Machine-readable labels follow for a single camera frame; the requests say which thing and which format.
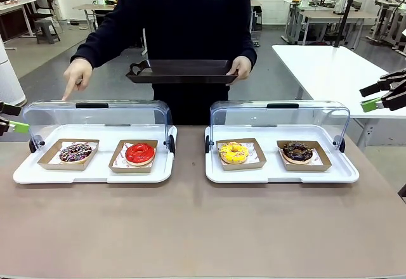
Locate black office chair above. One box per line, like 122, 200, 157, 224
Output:
32, 0, 65, 34

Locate large white table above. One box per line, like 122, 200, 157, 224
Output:
271, 44, 406, 153

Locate person's arm black sleeve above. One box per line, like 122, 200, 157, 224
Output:
233, 0, 258, 70
70, 0, 150, 69

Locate clear dome lid black handle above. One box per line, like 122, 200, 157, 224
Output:
204, 100, 351, 154
21, 99, 176, 153

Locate white display tray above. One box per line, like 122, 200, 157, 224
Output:
12, 124, 178, 185
204, 124, 360, 185

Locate brown cardboard donut tray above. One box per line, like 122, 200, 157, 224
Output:
36, 138, 100, 172
108, 139, 159, 174
215, 138, 268, 172
276, 139, 333, 172

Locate person's left arm black sleeve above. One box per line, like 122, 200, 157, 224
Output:
233, 0, 258, 70

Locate person's right arm black sleeve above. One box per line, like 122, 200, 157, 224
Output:
70, 0, 150, 69

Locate grey plastic stool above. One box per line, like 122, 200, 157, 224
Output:
34, 18, 62, 45

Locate red glazed donut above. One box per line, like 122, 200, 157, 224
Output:
124, 143, 157, 167

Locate black tripod pole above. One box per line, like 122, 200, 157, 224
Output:
334, 0, 363, 49

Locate dark chocolate crumb donut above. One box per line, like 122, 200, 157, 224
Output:
281, 141, 314, 166

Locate wooden top grey leg desk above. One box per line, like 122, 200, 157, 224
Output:
297, 8, 379, 51

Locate black serving tray with handles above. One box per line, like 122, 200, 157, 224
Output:
125, 58, 240, 86

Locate person's black Fila sweater torso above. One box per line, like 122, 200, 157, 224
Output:
120, 0, 254, 126

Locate chocolate donut pink white sprinkles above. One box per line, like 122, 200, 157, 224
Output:
58, 143, 93, 165

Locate person's right hand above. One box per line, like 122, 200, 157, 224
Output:
62, 58, 94, 103

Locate white side table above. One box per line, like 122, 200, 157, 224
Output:
0, 0, 37, 51

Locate person's left hand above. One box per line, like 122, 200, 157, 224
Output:
225, 55, 253, 87

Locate white cylindrical air purifier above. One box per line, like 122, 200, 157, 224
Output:
0, 34, 28, 107

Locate wooden top background desk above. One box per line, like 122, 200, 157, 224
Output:
72, 3, 119, 33

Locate yellow glazed sprinkled donut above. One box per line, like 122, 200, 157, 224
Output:
218, 141, 250, 165

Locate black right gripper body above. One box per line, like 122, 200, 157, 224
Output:
389, 69, 406, 112

